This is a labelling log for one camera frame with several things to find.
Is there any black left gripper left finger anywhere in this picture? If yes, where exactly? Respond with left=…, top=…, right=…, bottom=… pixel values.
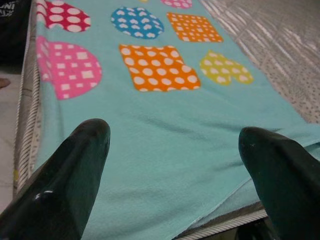
left=0, top=118, right=111, bottom=240

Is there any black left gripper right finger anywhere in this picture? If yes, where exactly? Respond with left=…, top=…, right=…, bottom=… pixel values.
left=238, top=126, right=320, bottom=240

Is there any turquoise blanket with colourful shapes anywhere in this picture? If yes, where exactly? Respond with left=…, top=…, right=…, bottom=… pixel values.
left=31, top=0, right=320, bottom=240

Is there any white quilted mattress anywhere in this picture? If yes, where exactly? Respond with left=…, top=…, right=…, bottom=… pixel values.
left=13, top=0, right=320, bottom=240

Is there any large black bag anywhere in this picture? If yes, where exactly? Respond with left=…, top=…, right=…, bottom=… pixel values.
left=0, top=0, right=33, bottom=63

